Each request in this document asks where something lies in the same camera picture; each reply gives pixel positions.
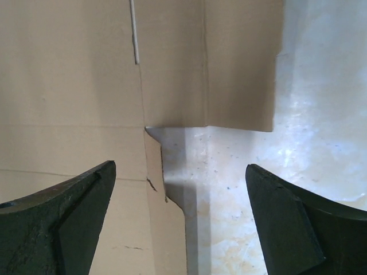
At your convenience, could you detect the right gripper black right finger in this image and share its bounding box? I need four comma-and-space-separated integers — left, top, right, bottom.
245, 164, 366, 274

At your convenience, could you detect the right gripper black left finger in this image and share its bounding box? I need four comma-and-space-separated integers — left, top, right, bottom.
1, 160, 116, 274

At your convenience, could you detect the brown cardboard box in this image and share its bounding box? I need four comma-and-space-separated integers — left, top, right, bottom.
1, 1, 283, 274

